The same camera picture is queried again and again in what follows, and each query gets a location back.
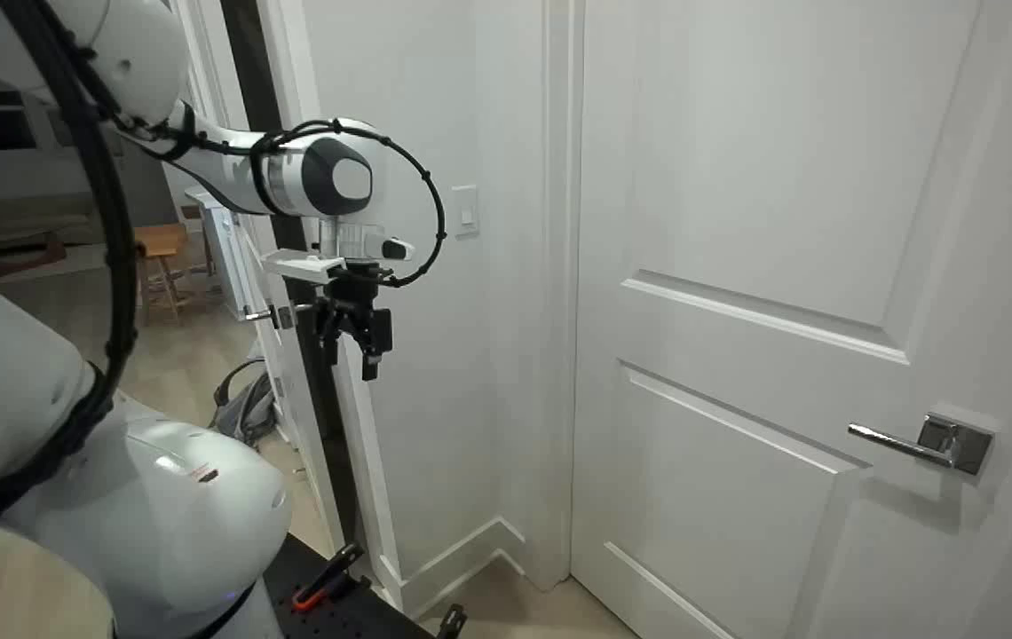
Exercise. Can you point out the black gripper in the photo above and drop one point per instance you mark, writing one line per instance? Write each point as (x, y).
(349, 308)

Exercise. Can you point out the white panel door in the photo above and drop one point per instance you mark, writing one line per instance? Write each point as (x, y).
(797, 215)

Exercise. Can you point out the chrome lever door handle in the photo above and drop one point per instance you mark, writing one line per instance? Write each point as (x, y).
(941, 441)

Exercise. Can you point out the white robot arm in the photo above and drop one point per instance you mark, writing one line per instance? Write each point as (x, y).
(170, 525)

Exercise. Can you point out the black orange clamp near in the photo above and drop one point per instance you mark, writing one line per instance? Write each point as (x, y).
(314, 592)

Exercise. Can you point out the black orange clamp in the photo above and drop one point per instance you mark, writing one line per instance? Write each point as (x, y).
(314, 592)
(451, 624)

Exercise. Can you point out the wooden stool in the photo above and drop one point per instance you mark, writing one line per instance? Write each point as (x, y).
(162, 245)

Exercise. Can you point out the black base platform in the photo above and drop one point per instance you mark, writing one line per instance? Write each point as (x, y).
(349, 609)

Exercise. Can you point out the black orange clamp far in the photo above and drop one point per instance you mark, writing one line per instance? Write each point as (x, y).
(451, 624)

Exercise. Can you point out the window in far room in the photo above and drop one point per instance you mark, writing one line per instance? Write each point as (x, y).
(17, 132)

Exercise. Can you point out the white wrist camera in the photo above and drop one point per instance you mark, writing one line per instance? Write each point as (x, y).
(303, 268)

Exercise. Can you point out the white wall light switch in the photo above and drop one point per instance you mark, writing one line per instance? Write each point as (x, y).
(466, 211)

